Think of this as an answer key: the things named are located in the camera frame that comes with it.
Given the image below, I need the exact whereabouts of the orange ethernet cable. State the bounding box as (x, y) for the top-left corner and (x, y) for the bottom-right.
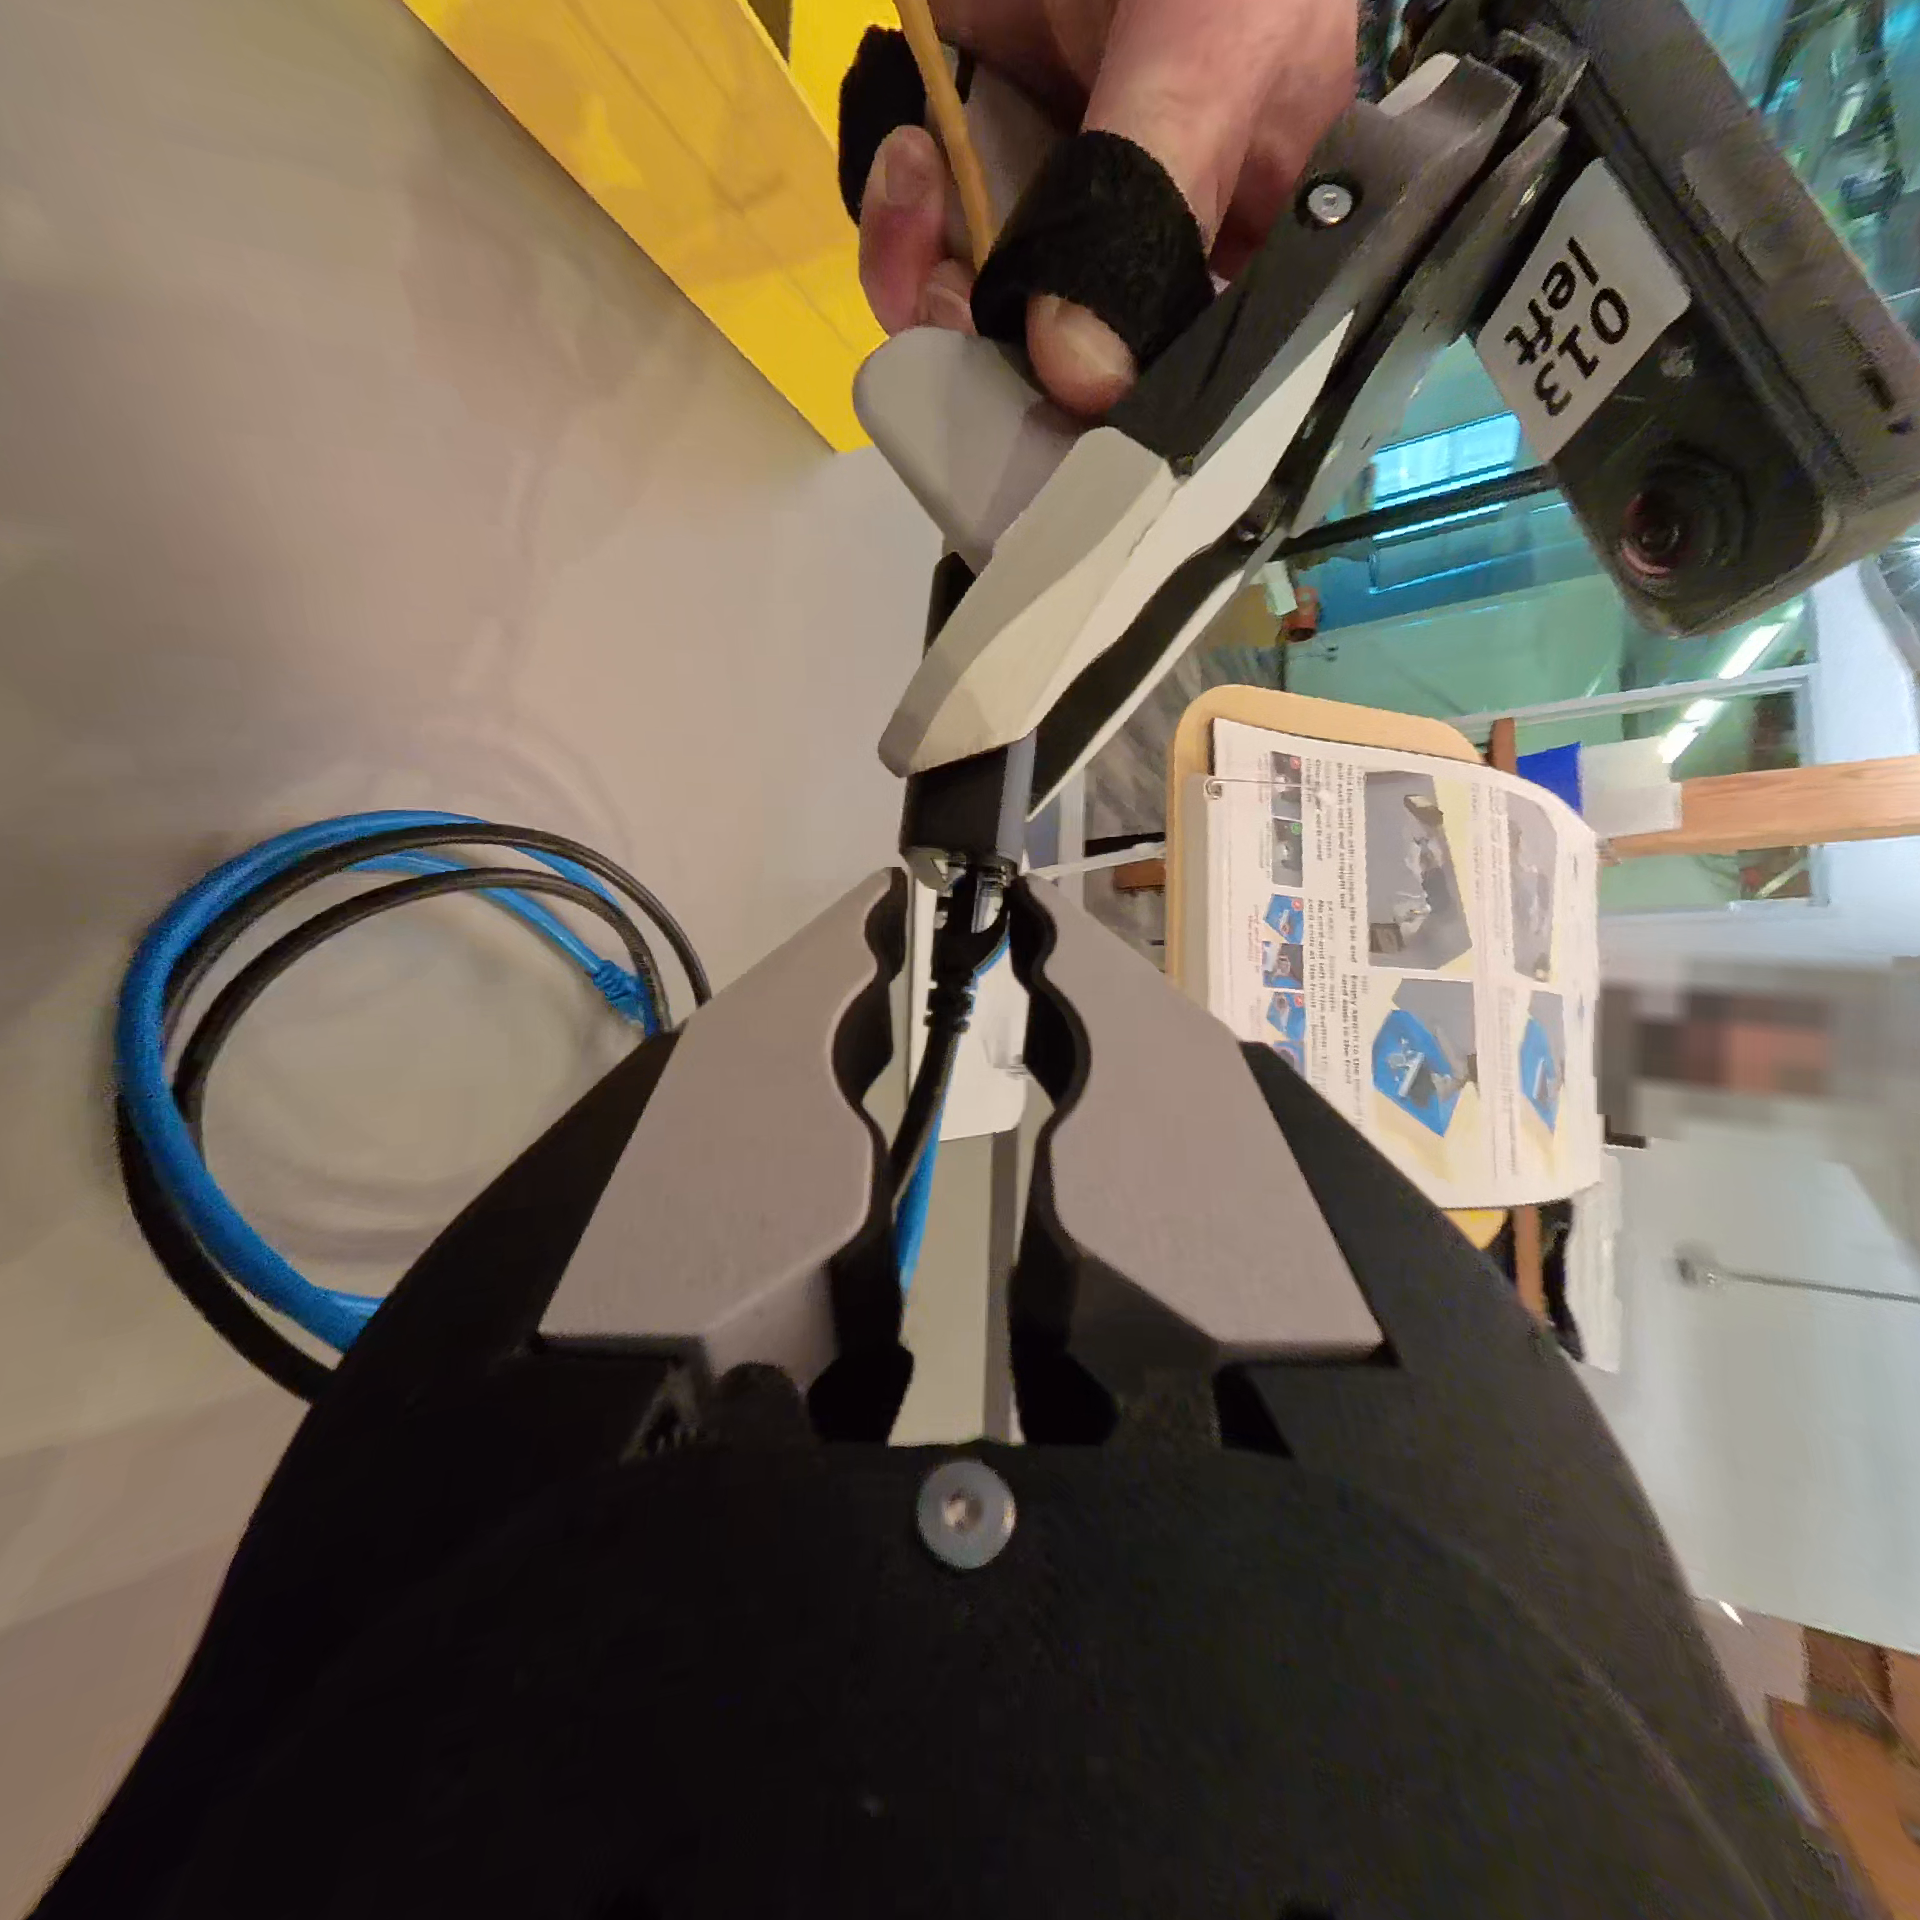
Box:
(896, 0), (1002, 277)

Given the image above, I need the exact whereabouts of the wooden clipboard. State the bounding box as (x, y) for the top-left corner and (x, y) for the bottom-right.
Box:
(1165, 685), (1514, 1257)

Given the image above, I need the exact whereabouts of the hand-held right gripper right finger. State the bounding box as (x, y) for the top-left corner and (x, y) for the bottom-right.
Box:
(1008, 883), (1386, 1370)

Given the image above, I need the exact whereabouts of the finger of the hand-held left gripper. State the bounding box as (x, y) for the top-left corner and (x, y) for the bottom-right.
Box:
(1028, 533), (1280, 824)
(876, 424), (1251, 780)

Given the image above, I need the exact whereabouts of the person's left hand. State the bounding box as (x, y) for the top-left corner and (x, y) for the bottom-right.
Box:
(855, 0), (1363, 431)

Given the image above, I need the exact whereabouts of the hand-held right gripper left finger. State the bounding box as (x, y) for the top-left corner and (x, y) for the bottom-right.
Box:
(535, 866), (910, 1365)

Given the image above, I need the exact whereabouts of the blue ethernet cable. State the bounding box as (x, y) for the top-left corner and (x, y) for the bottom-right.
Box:
(115, 810), (1000, 1331)

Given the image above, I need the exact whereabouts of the wooden beam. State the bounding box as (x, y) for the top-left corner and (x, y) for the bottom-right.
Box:
(1602, 754), (1920, 860)

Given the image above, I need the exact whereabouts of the yellow plastic storage bin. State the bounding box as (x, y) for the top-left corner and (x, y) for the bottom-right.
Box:
(403, 0), (962, 456)

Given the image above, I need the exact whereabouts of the printed instruction sheet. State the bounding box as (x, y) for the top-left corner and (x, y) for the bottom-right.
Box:
(1201, 716), (1610, 1213)

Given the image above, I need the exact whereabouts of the black glass wall pole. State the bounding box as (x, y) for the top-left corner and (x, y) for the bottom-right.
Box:
(1286, 462), (1567, 554)

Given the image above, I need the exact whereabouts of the black ethernet splitter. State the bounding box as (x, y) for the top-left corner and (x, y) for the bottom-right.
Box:
(894, 549), (1042, 890)

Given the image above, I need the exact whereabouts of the black ethernet cable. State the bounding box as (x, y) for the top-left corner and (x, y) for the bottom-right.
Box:
(115, 819), (1026, 1405)

